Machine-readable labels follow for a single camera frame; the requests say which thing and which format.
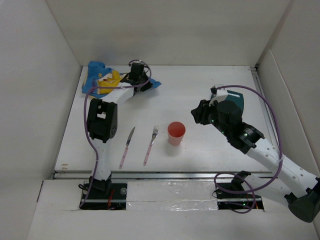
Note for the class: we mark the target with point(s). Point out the pink plastic cup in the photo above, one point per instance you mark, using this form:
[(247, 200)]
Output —
[(176, 131)]

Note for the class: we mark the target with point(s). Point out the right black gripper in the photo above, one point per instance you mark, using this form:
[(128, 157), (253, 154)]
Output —
[(200, 112)]

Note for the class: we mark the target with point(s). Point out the pink handled knife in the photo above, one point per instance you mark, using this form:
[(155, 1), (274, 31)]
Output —
[(126, 148)]

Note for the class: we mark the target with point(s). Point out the pink handled fork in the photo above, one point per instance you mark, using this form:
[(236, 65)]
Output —
[(153, 137)]

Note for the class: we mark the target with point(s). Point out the white foam block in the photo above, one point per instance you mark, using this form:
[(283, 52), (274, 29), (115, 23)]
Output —
[(182, 195)]

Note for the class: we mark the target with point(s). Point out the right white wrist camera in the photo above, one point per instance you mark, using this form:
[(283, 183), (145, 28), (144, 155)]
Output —
[(218, 93)]

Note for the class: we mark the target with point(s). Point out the blue Pikachu cloth placemat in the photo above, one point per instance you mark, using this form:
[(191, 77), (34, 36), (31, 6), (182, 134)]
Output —
[(102, 80)]

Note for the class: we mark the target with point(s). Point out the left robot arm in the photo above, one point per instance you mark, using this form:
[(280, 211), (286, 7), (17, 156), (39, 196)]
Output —
[(100, 114)]

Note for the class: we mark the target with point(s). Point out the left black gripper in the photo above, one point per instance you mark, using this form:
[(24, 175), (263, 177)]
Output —
[(149, 85)]

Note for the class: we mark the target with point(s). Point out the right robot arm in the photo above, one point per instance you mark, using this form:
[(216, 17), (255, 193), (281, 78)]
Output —
[(302, 189)]

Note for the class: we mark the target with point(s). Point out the teal plate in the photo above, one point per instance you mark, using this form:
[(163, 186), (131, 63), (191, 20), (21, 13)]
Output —
[(236, 97)]

